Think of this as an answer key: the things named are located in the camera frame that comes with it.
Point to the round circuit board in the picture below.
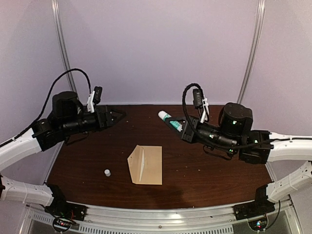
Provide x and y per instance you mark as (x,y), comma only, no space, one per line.
(258,225)
(61,224)

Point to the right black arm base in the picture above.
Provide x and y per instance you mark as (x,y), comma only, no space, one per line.
(260,206)

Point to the left round circuit board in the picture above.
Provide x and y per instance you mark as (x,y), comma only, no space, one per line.
(61,224)

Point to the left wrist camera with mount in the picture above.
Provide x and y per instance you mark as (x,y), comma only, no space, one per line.
(94,99)

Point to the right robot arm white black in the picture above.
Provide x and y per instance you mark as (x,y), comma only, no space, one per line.
(234,136)

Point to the front aluminium slotted rail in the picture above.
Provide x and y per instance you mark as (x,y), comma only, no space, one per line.
(209,220)

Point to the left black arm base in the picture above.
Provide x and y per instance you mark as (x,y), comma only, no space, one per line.
(61,207)

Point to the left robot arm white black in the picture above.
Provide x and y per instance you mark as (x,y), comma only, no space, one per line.
(67,118)

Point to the small green glue stick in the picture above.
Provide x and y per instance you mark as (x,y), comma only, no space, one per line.
(167,119)

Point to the aluminium frame post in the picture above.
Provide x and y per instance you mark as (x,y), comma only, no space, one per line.
(60,35)
(258,26)

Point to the right aluminium frame post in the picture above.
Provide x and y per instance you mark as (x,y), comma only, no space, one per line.
(258,26)

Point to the brown kraft envelope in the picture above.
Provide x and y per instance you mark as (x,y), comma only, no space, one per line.
(152,174)

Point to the right round circuit board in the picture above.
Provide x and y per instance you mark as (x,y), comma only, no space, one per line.
(258,225)

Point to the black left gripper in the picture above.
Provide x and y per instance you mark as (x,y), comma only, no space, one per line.
(107,117)

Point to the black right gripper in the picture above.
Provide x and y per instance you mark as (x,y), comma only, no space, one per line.
(188,135)

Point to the left aluminium frame post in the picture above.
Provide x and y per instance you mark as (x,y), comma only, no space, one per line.
(60,35)

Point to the white glue stick cap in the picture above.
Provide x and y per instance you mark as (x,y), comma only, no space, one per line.
(107,172)

